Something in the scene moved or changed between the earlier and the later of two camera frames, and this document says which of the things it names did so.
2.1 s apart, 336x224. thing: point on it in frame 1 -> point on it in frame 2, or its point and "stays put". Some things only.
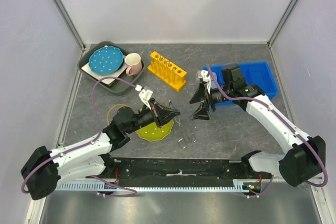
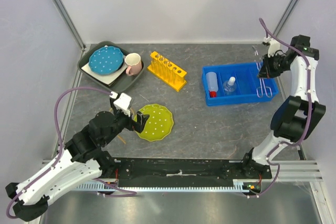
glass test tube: (169, 64) stays put
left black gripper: (163, 116) -> (142, 119)
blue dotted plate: (106, 60) stays put
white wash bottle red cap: (212, 84) stays put
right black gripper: (202, 112) -> (266, 71)
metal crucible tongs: (183, 130) -> (268, 90)
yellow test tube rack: (170, 74) stays put
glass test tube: (174, 72) stays put
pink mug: (134, 60) stays put
